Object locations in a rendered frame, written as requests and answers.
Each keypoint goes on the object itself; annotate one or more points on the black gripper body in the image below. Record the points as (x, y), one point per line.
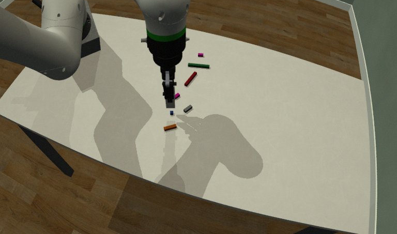
(168, 63)

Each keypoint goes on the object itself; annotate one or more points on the orange rod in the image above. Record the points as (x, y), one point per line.
(170, 127)

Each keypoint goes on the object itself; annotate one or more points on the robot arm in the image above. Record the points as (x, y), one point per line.
(56, 51)

